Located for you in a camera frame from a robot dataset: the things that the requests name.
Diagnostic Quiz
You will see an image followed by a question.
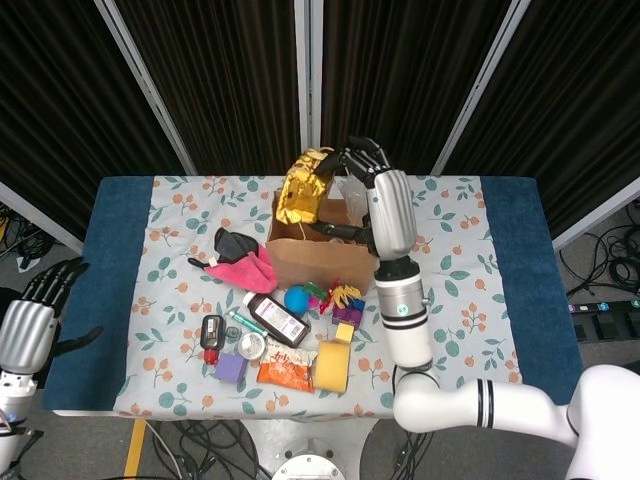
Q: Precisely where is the black bottle with red cap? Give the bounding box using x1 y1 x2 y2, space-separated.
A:
199 314 225 365

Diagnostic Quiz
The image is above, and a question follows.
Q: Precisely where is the blue table cover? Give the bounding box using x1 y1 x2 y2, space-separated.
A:
42 174 594 416

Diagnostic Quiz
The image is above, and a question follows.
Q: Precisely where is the black partition screen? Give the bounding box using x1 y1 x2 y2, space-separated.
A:
94 0 311 176
0 0 196 254
432 0 640 251
307 0 531 176

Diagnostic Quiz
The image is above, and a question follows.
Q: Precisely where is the black cable tangle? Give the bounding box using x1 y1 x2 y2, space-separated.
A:
149 418 266 480
557 199 640 301
0 199 66 271
364 418 439 480

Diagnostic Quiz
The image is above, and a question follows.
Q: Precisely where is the pink cloth with black trim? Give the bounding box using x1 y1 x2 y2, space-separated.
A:
188 227 279 294

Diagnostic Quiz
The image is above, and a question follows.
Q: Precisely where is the bundle of clear straws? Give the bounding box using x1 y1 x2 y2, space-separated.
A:
339 177 374 226

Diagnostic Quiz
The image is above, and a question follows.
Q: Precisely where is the blue ball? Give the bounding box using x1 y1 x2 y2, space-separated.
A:
283 284 311 310

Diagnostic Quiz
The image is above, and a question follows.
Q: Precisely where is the red feather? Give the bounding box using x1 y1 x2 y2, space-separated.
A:
319 282 341 314

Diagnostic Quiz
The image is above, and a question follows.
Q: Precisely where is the black power strip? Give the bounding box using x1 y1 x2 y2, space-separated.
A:
567 298 640 316

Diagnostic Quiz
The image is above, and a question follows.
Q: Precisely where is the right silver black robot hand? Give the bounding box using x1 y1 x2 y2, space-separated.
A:
312 134 419 262

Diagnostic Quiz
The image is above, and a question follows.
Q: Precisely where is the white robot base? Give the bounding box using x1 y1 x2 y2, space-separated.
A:
239 417 379 480

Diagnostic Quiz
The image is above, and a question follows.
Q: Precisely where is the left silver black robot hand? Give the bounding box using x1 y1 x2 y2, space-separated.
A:
0 257 105 376

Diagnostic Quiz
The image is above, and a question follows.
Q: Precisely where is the gold snack packet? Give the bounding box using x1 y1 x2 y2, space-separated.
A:
274 147 339 226

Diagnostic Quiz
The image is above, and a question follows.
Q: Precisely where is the purple foam cube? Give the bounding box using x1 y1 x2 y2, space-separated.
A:
214 352 250 385

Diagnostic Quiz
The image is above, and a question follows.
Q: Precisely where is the orange snack packet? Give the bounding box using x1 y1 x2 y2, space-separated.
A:
256 344 319 395

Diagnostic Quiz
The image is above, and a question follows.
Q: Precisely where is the yellow sponge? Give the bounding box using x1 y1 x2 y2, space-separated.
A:
312 341 351 393

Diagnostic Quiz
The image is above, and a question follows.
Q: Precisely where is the brown paper bag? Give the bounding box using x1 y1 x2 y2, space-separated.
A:
265 189 381 292

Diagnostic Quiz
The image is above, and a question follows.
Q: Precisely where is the floral print tablecloth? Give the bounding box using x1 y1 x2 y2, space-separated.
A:
113 174 529 419

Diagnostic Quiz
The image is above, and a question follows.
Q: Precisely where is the brown bottle with white cap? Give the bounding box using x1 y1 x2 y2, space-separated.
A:
242 292 311 350

